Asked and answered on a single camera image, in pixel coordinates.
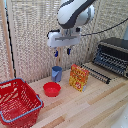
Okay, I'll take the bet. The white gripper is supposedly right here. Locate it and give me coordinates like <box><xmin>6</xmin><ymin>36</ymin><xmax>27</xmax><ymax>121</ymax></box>
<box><xmin>46</xmin><ymin>28</ymin><xmax>82</xmax><ymax>58</ymax></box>

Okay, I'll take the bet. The red bowl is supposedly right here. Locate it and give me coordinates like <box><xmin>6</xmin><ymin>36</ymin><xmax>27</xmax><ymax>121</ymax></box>
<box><xmin>43</xmin><ymin>81</ymin><xmax>62</xmax><ymax>98</ymax></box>

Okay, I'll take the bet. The red shopping basket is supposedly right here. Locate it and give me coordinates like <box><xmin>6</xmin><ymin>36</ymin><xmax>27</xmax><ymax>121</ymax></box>
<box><xmin>0</xmin><ymin>77</ymin><xmax>45</xmax><ymax>128</ymax></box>

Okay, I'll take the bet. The beige woven screen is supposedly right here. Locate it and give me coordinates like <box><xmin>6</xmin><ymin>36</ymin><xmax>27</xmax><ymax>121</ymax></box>
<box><xmin>0</xmin><ymin>0</ymin><xmax>128</xmax><ymax>84</ymax></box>

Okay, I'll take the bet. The blue cup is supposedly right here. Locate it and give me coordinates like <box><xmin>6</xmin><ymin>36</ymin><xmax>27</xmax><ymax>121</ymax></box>
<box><xmin>51</xmin><ymin>65</ymin><xmax>64</xmax><ymax>83</ymax></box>

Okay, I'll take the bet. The yellow red food box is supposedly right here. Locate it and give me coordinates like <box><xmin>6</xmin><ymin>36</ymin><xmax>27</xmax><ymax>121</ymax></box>
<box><xmin>68</xmin><ymin>63</ymin><xmax>90</xmax><ymax>93</ymax></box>

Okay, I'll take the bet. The black oven rack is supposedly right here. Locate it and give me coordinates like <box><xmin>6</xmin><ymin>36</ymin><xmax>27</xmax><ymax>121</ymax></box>
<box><xmin>79</xmin><ymin>63</ymin><xmax>112</xmax><ymax>85</ymax></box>

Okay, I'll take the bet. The black toaster oven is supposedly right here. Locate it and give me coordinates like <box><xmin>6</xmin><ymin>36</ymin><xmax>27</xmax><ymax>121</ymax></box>
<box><xmin>92</xmin><ymin>37</ymin><xmax>128</xmax><ymax>79</ymax></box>

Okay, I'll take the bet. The black cable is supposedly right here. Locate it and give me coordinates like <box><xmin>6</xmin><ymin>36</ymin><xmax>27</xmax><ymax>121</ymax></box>
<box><xmin>80</xmin><ymin>17</ymin><xmax>128</xmax><ymax>37</ymax></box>

